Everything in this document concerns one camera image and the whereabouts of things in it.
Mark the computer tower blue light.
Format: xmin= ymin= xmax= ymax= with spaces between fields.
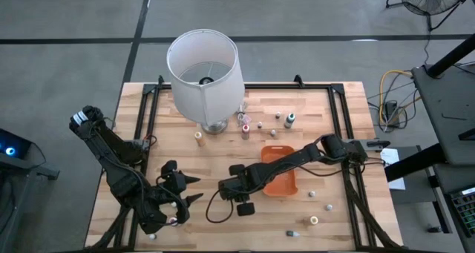
xmin=0 ymin=128 xmax=60 ymax=180

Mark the silver table lamp white shade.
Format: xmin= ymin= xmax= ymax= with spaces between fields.
xmin=166 ymin=28 xmax=246 ymax=136

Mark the black power strip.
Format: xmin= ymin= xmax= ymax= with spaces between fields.
xmin=384 ymin=100 xmax=400 ymax=116

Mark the black floor fan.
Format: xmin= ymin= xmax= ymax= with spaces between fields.
xmin=384 ymin=0 xmax=471 ymax=32

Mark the black upright post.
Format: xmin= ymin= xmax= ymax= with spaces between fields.
xmin=425 ymin=33 xmax=475 ymax=79

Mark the black aluminium table frame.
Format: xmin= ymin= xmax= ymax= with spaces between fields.
xmin=84 ymin=74 xmax=404 ymax=251

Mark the white paper sheet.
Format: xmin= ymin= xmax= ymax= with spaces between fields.
xmin=380 ymin=148 xmax=407 ymax=191

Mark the grey station desk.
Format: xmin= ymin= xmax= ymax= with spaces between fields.
xmin=410 ymin=64 xmax=475 ymax=167

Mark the black desk support beam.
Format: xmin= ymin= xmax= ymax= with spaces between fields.
xmin=384 ymin=143 xmax=446 ymax=183

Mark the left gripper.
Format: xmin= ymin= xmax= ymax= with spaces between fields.
xmin=155 ymin=160 xmax=205 ymax=225

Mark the yellow floor cable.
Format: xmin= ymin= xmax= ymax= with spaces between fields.
xmin=378 ymin=69 xmax=422 ymax=125

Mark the clear lamp power cord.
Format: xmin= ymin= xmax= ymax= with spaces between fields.
xmin=236 ymin=101 xmax=252 ymax=127

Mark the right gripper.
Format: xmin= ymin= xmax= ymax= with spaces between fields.
xmin=217 ymin=162 xmax=258 ymax=217

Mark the parts drawer organizer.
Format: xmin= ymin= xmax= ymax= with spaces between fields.
xmin=448 ymin=185 xmax=475 ymax=243

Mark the orange plastic bin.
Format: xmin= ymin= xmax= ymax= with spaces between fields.
xmin=261 ymin=145 xmax=299 ymax=197

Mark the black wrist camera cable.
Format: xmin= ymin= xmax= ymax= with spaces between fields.
xmin=205 ymin=188 xmax=235 ymax=225

